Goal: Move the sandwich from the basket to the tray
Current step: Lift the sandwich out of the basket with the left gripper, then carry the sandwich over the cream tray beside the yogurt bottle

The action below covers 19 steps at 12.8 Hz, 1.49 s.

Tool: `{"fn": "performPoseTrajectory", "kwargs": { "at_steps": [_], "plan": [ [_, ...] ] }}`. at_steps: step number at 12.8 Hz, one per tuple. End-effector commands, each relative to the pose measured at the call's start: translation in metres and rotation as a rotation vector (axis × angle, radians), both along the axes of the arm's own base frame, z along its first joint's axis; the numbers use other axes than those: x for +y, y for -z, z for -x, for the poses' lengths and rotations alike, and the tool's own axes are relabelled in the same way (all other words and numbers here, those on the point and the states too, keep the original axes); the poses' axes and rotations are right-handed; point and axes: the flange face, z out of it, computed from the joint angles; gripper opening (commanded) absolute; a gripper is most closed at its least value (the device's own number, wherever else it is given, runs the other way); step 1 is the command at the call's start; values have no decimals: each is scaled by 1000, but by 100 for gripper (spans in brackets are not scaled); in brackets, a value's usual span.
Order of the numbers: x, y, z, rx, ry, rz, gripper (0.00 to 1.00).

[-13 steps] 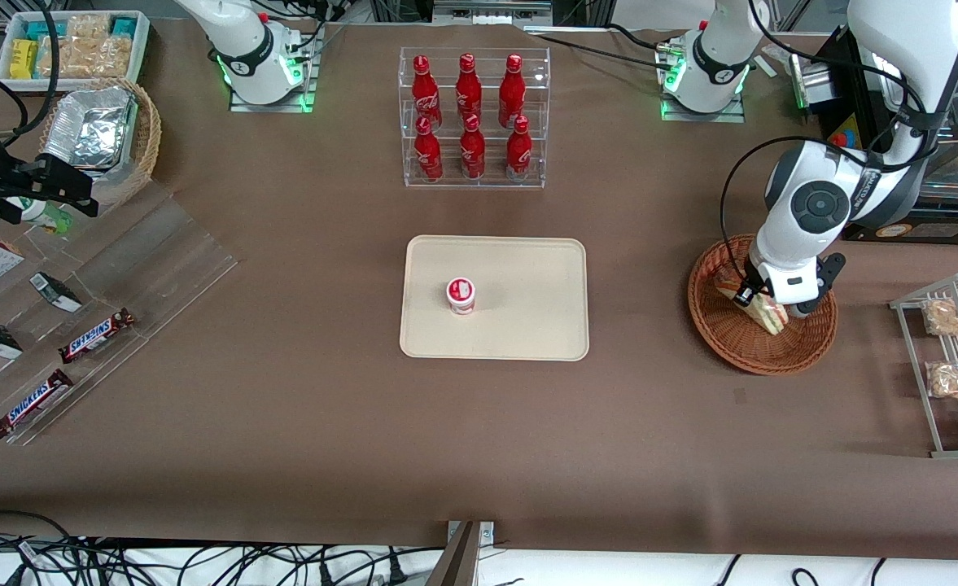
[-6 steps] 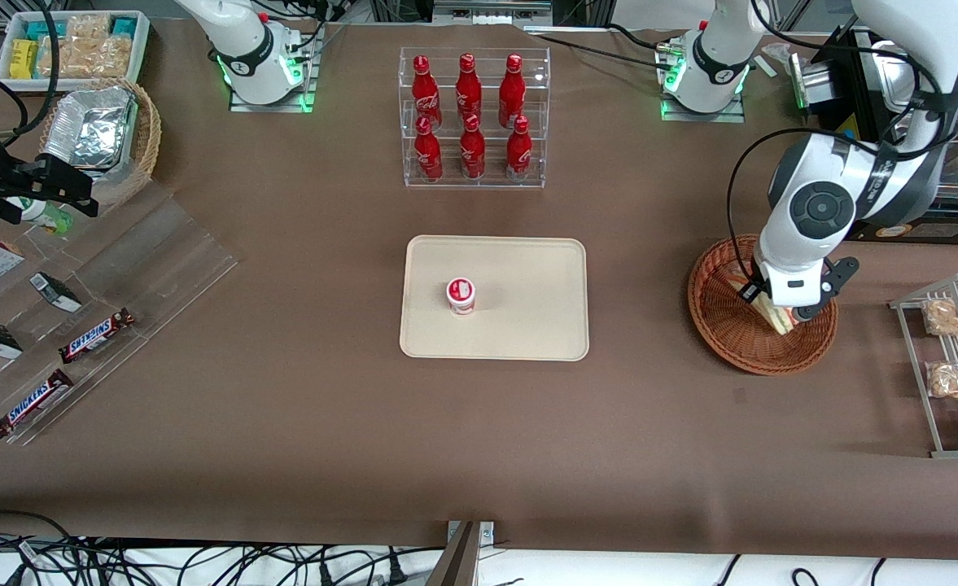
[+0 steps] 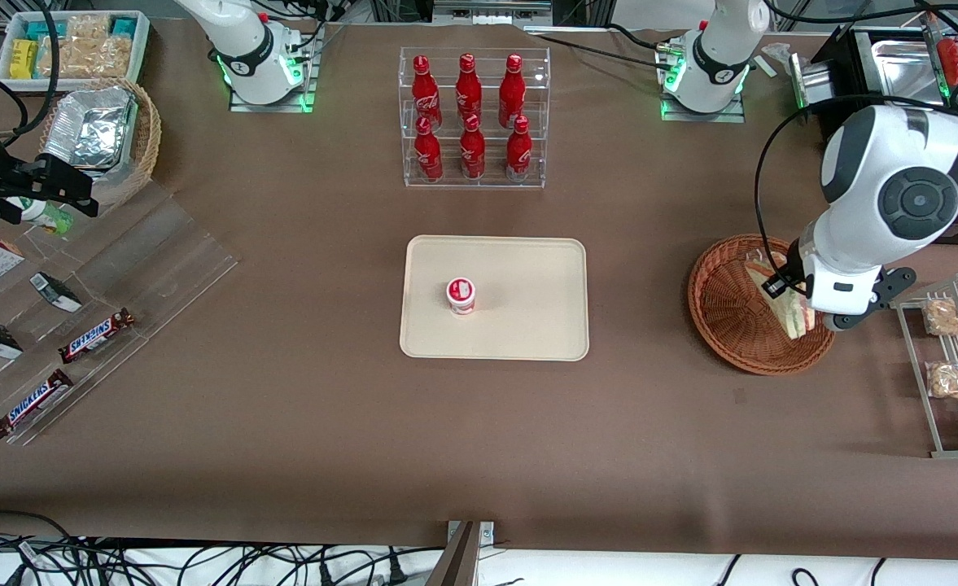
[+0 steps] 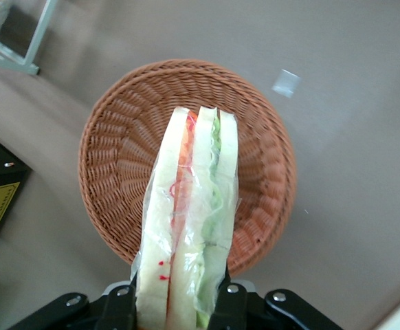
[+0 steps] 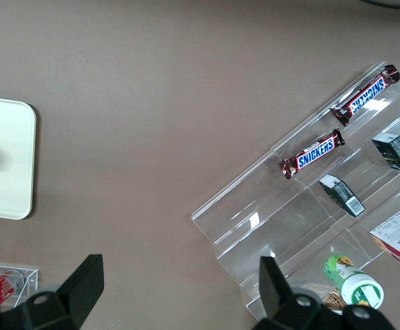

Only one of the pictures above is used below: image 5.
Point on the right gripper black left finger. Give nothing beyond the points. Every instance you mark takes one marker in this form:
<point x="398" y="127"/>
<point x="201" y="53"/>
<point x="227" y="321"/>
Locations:
<point x="79" y="292"/>

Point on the small black carton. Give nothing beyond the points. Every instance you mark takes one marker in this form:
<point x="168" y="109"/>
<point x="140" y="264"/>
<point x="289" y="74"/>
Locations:
<point x="342" y="196"/>
<point x="396" y="153"/>

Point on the clear acrylic bottle rack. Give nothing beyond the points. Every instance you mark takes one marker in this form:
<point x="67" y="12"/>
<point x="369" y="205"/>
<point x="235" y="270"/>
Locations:
<point x="31" y="275"/>

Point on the brown snickers bar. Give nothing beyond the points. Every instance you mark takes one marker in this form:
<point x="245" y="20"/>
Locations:
<point x="311" y="154"/>
<point x="366" y="94"/>

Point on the red can in basket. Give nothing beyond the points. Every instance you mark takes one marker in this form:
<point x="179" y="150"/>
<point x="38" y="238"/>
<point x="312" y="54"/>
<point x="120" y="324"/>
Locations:
<point x="0" y="288"/>

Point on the green white capped bottle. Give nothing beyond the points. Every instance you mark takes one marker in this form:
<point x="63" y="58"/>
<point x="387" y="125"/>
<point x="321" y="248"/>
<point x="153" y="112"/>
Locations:
<point x="353" y="282"/>

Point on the beige plastic tray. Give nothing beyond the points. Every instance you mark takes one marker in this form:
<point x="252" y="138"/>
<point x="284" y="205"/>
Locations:
<point x="7" y="158"/>

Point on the clear acrylic stepped display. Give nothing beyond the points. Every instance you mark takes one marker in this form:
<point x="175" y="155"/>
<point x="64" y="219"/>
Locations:
<point x="272" y="223"/>

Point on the light tan wicker basket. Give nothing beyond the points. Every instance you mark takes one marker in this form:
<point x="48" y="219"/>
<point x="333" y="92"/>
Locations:
<point x="334" y="302"/>

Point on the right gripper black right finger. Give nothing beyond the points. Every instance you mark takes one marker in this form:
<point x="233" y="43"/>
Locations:
<point x="272" y="288"/>

